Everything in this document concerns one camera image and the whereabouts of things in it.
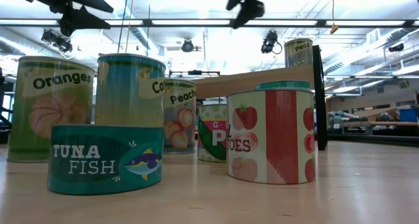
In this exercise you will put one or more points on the pears can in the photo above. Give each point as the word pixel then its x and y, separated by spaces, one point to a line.
pixel 298 53

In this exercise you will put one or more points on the tall can with teal rim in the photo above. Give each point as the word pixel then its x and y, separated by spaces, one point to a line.
pixel 283 85

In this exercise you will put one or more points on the blue and yellow carrots can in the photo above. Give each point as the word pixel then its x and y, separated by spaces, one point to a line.
pixel 127 96

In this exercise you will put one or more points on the green oranges can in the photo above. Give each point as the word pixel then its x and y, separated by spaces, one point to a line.
pixel 49 112

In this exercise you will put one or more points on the white and red tomatoes can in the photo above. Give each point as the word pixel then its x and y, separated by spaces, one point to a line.
pixel 271 135

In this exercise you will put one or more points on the peaches can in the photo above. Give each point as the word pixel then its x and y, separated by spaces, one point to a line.
pixel 180 119

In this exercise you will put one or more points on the short green peas can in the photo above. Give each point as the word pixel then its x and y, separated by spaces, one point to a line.
pixel 211 135

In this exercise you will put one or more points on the teal tuna fish can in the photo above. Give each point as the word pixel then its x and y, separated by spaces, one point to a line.
pixel 98 158

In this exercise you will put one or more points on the wooden shelf with black legs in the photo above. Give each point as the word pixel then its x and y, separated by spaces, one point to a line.
pixel 262 78

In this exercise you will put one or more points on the round black ceiling fixture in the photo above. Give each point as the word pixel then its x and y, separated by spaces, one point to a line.
pixel 187 46

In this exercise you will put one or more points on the wooden workbench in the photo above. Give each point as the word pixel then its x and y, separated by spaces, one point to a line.
pixel 386 123

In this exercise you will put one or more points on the large blue storage bin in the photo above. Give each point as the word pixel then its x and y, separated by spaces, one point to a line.
pixel 409 115

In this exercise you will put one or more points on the black ceiling light rail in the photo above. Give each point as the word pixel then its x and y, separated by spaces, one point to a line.
pixel 147 22

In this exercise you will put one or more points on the black metal table frame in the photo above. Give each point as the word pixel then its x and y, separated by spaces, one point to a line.
pixel 376 140

